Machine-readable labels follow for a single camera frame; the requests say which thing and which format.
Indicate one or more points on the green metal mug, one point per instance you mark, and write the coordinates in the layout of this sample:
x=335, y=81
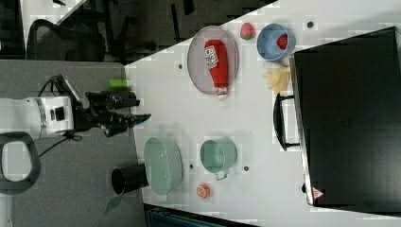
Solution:
x=218, y=155

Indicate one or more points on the black toaster oven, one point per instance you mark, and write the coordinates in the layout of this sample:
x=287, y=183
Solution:
x=347, y=98

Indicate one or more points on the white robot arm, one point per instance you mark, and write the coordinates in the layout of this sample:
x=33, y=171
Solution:
x=52, y=116

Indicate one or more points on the black office chair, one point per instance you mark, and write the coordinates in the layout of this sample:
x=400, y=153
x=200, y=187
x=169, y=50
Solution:
x=49, y=42

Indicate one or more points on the orange slice toy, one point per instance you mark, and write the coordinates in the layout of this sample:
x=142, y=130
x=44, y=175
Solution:
x=203, y=190

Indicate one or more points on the black cylinder cup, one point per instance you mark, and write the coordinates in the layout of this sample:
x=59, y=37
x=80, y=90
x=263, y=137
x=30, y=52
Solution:
x=129, y=178

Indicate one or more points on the peeled plush banana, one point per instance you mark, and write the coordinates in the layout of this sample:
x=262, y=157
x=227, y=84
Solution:
x=278, y=75

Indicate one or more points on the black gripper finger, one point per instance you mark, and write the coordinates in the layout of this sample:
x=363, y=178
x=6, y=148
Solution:
x=122, y=99
x=121, y=122

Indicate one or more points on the green colander basket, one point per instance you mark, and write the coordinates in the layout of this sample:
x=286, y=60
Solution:
x=164, y=167

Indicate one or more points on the blue bowl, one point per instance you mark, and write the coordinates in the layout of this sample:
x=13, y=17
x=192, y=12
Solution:
x=266, y=42

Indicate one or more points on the red strawberry in bowl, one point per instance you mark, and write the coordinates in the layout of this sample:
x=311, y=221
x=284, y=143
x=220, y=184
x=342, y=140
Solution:
x=282, y=41

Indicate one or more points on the plush strawberry on table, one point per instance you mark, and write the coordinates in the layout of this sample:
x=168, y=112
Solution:
x=247, y=31

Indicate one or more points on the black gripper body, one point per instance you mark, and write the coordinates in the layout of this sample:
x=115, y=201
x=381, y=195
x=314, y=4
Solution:
x=94, y=116

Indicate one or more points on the red plush ketchup bottle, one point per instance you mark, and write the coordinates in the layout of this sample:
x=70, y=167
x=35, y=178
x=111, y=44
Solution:
x=215, y=54

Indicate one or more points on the grey round plate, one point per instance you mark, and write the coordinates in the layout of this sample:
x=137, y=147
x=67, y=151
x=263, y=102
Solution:
x=196, y=65

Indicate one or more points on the green leaf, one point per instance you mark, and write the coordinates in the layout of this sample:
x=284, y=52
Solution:
x=113, y=203

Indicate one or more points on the green small object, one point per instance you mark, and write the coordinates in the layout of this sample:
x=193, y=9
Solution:
x=118, y=83

